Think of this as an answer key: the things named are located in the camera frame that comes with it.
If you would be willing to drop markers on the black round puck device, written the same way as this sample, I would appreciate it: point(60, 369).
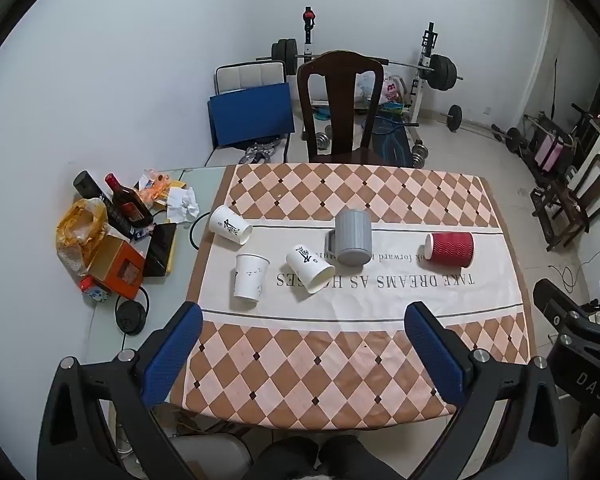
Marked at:
point(130, 316)

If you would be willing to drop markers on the white paper cup black print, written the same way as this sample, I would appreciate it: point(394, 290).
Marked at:
point(309, 267)
point(229, 225)

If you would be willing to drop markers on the blue board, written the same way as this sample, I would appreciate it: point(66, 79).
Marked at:
point(250, 115)

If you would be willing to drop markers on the white paper cup bird print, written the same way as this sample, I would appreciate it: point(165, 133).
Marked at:
point(250, 276)

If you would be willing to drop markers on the orange snack packets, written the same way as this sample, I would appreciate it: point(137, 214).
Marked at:
point(157, 190)

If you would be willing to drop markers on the small barbell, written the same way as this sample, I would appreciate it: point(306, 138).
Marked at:
point(455, 117)

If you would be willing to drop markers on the white plastic bag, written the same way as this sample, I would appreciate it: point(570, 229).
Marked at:
point(367, 87)

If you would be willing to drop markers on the grey ribbed mug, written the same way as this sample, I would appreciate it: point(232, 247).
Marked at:
point(352, 235)

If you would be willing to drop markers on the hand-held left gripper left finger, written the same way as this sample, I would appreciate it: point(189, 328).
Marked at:
point(172, 355)

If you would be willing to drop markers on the chrome dumbbell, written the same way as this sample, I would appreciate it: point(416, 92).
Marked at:
point(324, 140)
point(418, 155)

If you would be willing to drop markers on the checkered brown tablecloth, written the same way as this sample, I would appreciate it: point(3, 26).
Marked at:
point(360, 340)

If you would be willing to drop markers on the dark bottle with red cap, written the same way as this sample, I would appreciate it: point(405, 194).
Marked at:
point(130, 205)

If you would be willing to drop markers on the black flat box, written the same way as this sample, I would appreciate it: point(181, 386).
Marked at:
point(160, 250)

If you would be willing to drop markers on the barbell with black plates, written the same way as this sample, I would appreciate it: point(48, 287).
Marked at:
point(442, 72)

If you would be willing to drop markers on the wooden rack with pink item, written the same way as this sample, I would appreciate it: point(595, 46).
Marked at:
point(550, 147)

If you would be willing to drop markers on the rack post with red clamp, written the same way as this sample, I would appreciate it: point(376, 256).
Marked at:
point(308, 30)

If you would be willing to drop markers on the orange cardboard box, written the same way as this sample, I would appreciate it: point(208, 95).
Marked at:
point(115, 267)

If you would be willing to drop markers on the person's right forearm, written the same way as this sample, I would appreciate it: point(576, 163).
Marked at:
point(597, 442)

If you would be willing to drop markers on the white barbell rack post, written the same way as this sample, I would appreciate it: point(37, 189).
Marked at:
point(424, 80)

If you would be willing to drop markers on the red rippled paper cup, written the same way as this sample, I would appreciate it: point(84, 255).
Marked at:
point(450, 249)

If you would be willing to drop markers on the white padded bench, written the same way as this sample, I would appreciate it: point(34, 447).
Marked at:
point(250, 76)

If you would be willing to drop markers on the crumpled white tissue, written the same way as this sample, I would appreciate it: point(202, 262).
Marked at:
point(182, 205)

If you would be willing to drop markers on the black cylinder tube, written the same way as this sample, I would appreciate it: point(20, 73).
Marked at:
point(87, 184)

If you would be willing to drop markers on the small red and blue packet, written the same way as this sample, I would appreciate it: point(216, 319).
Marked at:
point(94, 292)

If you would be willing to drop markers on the dark wooden side chair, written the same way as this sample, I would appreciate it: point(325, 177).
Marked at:
point(587, 200)

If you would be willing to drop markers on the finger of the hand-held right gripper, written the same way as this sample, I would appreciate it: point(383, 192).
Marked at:
point(555, 305)

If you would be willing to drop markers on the pink plastic bag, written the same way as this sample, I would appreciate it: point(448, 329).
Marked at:
point(392, 91)

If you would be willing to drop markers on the yellow plastic bag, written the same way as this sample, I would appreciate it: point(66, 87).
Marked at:
point(77, 230)

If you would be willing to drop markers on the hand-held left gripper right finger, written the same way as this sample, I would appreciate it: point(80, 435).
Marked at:
point(436, 357)

